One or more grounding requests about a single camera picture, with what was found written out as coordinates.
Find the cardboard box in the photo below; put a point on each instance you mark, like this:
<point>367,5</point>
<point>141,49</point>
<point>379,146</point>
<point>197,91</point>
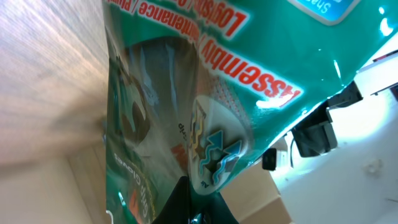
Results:
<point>253,198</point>

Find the green 3M glove package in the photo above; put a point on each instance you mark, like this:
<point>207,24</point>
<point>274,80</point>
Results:
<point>204,88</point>

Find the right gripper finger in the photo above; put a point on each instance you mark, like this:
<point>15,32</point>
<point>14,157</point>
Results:
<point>185,206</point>

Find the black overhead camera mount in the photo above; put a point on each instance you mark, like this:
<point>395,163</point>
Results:
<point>314,135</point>

